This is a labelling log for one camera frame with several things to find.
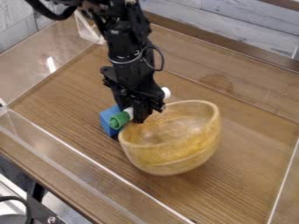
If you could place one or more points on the blue foam block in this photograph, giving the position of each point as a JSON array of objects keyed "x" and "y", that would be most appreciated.
[{"x": 104, "y": 115}]

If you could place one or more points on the brown wooden bowl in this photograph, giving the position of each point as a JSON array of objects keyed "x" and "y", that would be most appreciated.
[{"x": 174, "y": 141}]

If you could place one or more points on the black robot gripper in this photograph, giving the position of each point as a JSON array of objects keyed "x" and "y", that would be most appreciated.
[{"x": 130, "y": 80}]

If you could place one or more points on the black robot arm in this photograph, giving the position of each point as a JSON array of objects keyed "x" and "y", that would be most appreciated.
[{"x": 124, "y": 28}]

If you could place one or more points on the green white marker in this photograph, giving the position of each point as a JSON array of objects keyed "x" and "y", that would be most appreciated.
[{"x": 121, "y": 118}]

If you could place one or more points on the black metal stand base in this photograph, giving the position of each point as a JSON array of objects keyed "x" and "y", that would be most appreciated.
[{"x": 36, "y": 214}]

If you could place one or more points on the clear acrylic triangle bracket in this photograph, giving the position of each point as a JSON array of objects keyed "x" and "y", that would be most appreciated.
[{"x": 88, "y": 30}]

